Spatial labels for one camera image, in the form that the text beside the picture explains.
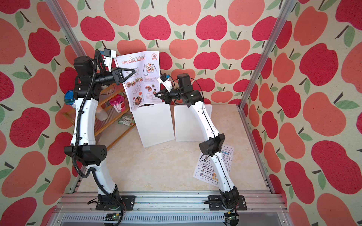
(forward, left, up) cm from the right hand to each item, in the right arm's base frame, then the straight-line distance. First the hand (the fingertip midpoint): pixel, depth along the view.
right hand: (156, 96), depth 78 cm
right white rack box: (-3, -18, -21) cm, 28 cm away
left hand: (-3, +7, +16) cm, 17 cm away
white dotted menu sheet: (-26, -32, -36) cm, 54 cm away
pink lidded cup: (+4, +28, -10) cm, 30 cm away
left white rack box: (-8, +2, -15) cm, 17 cm away
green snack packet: (+6, +30, -31) cm, 43 cm away
